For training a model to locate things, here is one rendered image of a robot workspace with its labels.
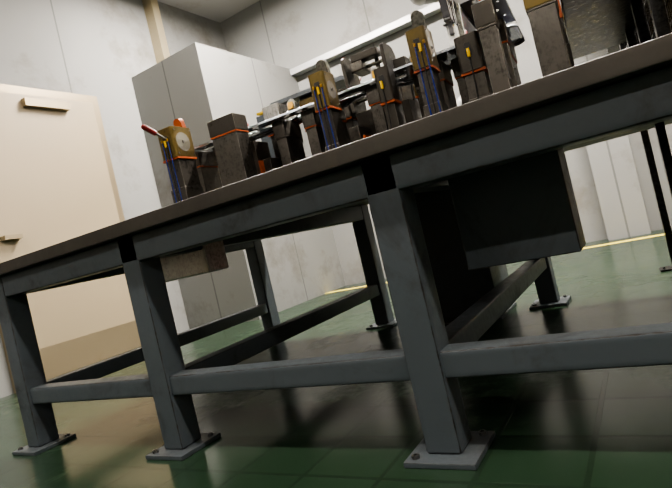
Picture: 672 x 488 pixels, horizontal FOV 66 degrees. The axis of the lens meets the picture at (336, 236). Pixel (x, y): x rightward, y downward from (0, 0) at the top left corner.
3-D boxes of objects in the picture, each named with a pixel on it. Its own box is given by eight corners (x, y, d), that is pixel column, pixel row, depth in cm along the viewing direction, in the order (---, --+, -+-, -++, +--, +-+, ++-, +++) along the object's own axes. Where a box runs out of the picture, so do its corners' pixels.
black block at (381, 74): (389, 163, 157) (367, 68, 158) (400, 164, 166) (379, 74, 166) (406, 158, 155) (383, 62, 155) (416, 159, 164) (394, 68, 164)
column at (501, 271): (456, 311, 272) (427, 188, 272) (516, 304, 256) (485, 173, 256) (436, 327, 245) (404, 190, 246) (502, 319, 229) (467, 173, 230)
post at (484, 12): (497, 120, 126) (470, 4, 126) (500, 122, 131) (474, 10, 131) (518, 114, 124) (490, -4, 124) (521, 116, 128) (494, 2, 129)
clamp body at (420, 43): (427, 150, 147) (399, 30, 148) (438, 152, 158) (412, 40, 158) (450, 143, 144) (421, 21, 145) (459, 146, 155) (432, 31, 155)
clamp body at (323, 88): (325, 181, 166) (300, 74, 166) (342, 181, 176) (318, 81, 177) (344, 176, 163) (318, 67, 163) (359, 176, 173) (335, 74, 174)
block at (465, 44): (472, 137, 143) (449, 36, 143) (481, 140, 154) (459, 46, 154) (499, 129, 140) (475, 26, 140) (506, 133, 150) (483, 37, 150)
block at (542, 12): (550, 117, 142) (520, -11, 143) (552, 120, 150) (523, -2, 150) (582, 108, 139) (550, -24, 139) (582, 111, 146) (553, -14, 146)
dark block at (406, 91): (417, 168, 196) (391, 59, 197) (422, 168, 203) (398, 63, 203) (430, 164, 194) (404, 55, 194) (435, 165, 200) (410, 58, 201)
